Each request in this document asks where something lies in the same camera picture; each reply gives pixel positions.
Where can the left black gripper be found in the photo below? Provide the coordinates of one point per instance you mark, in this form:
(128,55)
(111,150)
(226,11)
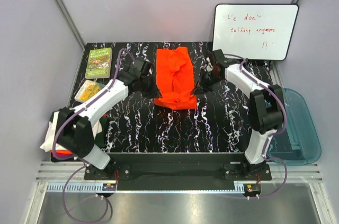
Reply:
(154,92)

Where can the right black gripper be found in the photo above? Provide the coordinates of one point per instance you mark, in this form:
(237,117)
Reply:
(201,87)

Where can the orange t shirt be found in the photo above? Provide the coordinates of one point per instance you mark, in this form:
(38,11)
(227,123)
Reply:
(175,79)
(63,153)

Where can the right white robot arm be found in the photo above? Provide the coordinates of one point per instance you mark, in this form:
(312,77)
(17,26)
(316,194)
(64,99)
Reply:
(266,111)

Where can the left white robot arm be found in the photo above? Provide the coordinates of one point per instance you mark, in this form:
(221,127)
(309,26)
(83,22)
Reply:
(115,91)

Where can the black marbled table mat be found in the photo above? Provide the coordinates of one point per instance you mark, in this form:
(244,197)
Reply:
(219,124)

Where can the green treehouse book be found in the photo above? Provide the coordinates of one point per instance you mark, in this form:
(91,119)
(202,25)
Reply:
(99,64)

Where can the yellow small book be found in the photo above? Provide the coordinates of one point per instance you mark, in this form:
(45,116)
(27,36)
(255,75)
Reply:
(88,90)

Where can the white dry erase board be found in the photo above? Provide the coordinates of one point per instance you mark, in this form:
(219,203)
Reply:
(254,31)

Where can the orange folded t shirt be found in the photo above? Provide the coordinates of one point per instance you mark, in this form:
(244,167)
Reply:
(63,153)

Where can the teal plastic bin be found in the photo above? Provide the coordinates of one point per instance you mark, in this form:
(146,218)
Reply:
(299,143)

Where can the white folded t shirt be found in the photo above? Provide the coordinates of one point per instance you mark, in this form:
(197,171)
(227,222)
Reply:
(49,138)

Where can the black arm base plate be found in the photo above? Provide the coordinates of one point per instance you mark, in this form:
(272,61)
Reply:
(230,166)

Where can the grey cable duct rail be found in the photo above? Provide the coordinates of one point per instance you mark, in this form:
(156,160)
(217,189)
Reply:
(74,187)

